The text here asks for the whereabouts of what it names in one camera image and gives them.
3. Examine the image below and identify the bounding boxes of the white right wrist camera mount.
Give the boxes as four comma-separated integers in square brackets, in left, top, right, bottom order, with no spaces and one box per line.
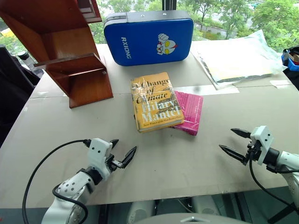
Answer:
[250,126,274,166]

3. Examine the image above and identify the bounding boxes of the grey robot torso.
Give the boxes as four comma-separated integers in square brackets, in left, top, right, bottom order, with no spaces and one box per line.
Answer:
[135,216,249,224]

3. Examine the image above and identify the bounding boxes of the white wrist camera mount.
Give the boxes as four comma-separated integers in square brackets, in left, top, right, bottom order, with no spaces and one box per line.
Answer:
[250,126,274,166]
[87,138,114,181]

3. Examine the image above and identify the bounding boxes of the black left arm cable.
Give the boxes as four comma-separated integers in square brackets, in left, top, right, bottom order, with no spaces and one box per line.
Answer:
[23,139,92,224]

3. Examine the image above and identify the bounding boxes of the grey bottle with black cap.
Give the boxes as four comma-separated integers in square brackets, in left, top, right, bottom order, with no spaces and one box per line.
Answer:
[17,51,36,70]

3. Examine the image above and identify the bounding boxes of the black stand legs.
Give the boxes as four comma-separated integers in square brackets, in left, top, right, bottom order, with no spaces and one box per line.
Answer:
[235,186,299,224]

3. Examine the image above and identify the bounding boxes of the clear plastic bag with papers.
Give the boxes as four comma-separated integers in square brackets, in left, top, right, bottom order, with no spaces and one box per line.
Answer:
[190,30,287,91]

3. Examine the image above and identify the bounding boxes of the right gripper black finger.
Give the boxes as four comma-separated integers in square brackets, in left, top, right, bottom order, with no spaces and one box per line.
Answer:
[230,127,253,140]
[218,144,249,166]

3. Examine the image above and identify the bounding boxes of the black chair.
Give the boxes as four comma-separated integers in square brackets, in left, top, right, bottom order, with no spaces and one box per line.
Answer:
[0,45,44,148]

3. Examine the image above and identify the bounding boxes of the yellow hardcover book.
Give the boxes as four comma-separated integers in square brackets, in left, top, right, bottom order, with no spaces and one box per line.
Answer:
[130,72,185,133]

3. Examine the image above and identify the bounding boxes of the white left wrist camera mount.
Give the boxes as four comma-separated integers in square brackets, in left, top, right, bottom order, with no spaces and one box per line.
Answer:
[87,138,114,181]

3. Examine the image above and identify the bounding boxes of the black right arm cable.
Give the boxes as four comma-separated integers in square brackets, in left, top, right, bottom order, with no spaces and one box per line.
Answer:
[248,151,299,214]

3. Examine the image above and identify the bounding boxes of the white rounded shape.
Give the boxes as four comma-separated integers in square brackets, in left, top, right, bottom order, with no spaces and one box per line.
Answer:
[192,195,221,217]
[129,201,157,224]

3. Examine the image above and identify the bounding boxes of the blue RXIONG padded case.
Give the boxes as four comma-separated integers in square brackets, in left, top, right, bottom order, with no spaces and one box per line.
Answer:
[103,10,194,66]

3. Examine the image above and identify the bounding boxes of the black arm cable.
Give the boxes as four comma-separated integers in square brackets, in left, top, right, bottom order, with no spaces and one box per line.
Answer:
[248,151,299,214]
[23,139,92,224]

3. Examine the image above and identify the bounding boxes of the black window post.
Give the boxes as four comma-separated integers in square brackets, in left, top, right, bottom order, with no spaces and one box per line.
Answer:
[161,0,178,13]

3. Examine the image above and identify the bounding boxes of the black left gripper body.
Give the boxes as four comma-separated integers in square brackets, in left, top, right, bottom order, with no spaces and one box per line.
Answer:
[106,153,124,173]

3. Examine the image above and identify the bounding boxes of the pink paperback book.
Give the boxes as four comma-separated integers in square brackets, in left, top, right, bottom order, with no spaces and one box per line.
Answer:
[170,90,204,136]

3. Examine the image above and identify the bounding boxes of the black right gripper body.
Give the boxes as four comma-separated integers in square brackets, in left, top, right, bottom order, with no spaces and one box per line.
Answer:
[245,139,262,163]

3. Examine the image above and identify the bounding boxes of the brown wooden bookshelf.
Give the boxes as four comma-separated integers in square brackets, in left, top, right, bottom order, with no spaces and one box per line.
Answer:
[0,0,114,109]

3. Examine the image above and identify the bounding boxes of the blue container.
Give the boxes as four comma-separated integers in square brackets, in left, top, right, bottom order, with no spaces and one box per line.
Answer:
[281,46,299,72]

